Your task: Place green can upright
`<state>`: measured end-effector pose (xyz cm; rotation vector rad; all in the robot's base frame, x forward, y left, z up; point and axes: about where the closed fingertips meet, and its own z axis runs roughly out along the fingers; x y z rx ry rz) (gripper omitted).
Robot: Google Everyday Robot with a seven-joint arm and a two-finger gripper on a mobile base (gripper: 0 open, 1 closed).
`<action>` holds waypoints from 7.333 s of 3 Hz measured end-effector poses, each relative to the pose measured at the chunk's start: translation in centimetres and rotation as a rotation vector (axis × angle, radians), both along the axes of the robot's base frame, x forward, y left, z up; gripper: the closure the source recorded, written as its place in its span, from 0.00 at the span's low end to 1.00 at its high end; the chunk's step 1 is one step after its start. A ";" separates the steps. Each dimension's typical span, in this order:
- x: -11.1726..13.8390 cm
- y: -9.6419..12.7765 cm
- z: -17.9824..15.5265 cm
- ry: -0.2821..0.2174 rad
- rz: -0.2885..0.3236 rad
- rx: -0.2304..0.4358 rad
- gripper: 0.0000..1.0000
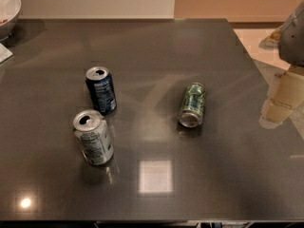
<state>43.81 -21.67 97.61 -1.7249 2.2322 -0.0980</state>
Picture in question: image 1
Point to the green soda can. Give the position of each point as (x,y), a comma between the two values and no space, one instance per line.
(192,105)

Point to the blue soda can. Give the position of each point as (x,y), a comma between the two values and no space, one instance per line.
(101,89)

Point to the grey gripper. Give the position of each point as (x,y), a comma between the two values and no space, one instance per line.
(293,40)

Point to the white bowl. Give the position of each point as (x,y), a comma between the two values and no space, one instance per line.
(9,13)

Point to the silver soda can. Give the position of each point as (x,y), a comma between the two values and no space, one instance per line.
(90,129)

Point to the white paper sheet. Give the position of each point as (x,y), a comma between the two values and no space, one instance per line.
(4,53)

